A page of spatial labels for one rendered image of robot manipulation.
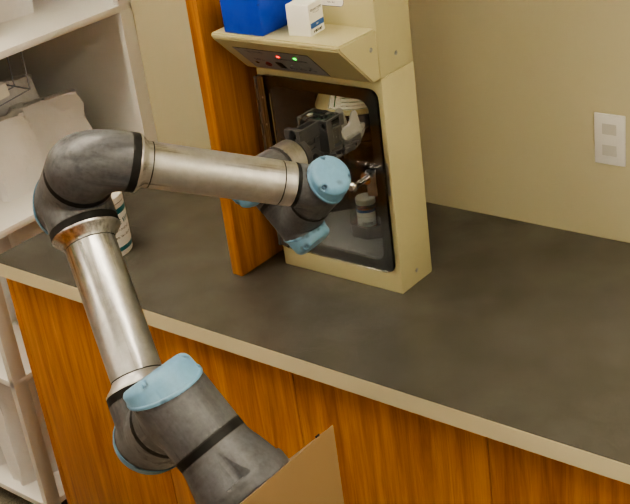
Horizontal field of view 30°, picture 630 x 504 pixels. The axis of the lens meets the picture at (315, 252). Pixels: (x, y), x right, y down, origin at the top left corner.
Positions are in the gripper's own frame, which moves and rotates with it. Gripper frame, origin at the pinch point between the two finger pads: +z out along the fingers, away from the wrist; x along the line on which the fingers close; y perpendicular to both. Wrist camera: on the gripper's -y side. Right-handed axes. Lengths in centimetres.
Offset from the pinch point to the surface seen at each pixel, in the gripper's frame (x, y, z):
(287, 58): 11.4, 15.0, -5.1
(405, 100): -4.7, 3.1, 9.7
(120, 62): 120, -13, 45
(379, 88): -4.1, 8.0, 2.5
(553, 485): -53, -49, -25
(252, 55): 21.0, 14.5, -4.6
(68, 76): 145, -20, 45
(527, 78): -11.5, -3.9, 45.5
